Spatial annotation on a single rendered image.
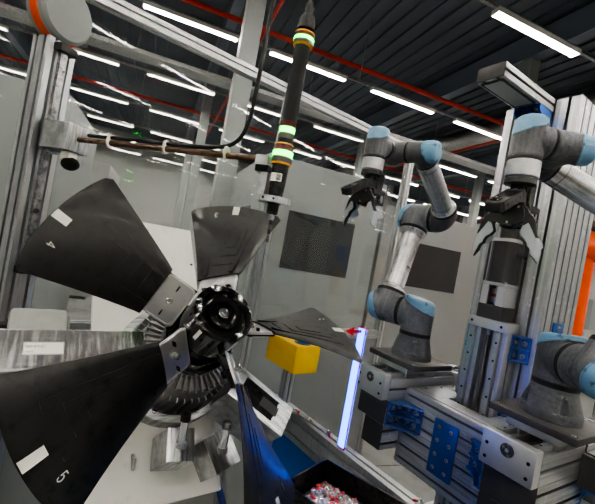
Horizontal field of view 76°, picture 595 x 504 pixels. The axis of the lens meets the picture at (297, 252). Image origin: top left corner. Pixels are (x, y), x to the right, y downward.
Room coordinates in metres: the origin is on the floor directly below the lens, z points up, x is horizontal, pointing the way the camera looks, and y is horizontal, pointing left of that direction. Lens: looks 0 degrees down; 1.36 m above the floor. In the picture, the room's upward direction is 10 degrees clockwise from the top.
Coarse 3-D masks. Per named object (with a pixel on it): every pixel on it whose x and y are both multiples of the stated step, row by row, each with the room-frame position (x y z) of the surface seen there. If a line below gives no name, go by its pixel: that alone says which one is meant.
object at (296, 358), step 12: (276, 336) 1.26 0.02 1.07; (276, 348) 1.25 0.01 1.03; (288, 348) 1.20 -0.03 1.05; (300, 348) 1.18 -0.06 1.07; (312, 348) 1.21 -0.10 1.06; (276, 360) 1.24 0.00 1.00; (288, 360) 1.19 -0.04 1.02; (300, 360) 1.18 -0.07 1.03; (312, 360) 1.21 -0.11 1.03; (300, 372) 1.19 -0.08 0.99; (312, 372) 1.22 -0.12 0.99
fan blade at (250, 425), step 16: (240, 384) 0.69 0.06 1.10; (240, 400) 0.66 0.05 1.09; (240, 416) 0.63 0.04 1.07; (256, 416) 0.74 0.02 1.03; (256, 432) 0.67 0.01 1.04; (256, 448) 0.64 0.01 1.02; (272, 448) 0.75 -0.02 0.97; (256, 464) 0.62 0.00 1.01; (272, 464) 0.69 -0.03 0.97; (256, 480) 0.60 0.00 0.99; (272, 480) 0.65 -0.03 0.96; (288, 480) 0.73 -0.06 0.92; (256, 496) 0.58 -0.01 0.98; (272, 496) 0.63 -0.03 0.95; (288, 496) 0.69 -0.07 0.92
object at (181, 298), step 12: (168, 276) 0.73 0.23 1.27; (168, 288) 0.73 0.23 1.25; (180, 288) 0.74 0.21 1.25; (192, 288) 0.74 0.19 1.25; (156, 300) 0.73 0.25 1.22; (180, 300) 0.74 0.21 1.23; (156, 312) 0.73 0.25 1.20; (168, 312) 0.74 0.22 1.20; (180, 312) 0.74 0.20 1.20; (168, 324) 0.74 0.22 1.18
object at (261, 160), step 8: (256, 160) 0.81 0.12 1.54; (264, 160) 0.81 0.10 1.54; (256, 168) 0.81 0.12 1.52; (264, 168) 0.80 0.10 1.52; (264, 176) 0.81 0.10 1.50; (264, 184) 0.81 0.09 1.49; (264, 192) 0.81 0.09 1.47; (264, 200) 0.79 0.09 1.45; (272, 200) 0.78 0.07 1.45; (280, 200) 0.78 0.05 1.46; (288, 200) 0.80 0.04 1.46
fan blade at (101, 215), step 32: (96, 192) 0.72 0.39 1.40; (96, 224) 0.70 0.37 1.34; (128, 224) 0.72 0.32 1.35; (32, 256) 0.67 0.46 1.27; (64, 256) 0.68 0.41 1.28; (96, 256) 0.70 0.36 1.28; (128, 256) 0.71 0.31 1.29; (160, 256) 0.73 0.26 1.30; (96, 288) 0.70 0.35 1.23; (128, 288) 0.72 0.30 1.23
